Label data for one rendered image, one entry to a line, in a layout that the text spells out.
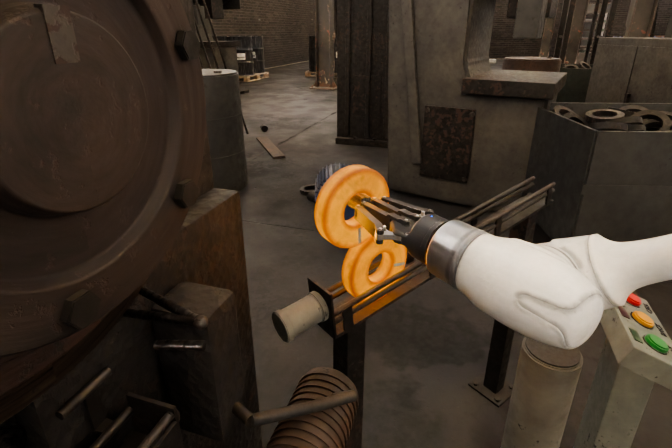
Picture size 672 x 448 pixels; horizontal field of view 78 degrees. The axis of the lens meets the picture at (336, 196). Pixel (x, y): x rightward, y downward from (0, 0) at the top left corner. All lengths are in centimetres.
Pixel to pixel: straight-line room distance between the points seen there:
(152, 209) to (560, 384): 90
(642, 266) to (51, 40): 65
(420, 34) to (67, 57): 273
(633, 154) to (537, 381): 149
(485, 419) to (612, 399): 54
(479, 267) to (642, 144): 185
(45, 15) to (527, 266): 50
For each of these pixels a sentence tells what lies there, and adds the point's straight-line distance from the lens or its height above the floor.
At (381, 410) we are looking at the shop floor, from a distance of 155.
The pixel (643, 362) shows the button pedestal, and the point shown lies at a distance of 101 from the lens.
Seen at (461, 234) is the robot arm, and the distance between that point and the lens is 59.
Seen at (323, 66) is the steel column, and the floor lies 45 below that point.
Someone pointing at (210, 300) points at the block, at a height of 80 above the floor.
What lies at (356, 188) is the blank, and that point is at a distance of 74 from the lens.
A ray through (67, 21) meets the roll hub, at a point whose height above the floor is 117.
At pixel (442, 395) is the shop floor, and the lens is 162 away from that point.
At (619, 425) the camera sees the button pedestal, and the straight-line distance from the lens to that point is 121.
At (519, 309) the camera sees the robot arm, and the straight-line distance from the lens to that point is 54.
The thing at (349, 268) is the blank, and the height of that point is 73.
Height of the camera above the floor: 116
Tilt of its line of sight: 22 degrees down
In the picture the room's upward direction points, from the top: straight up
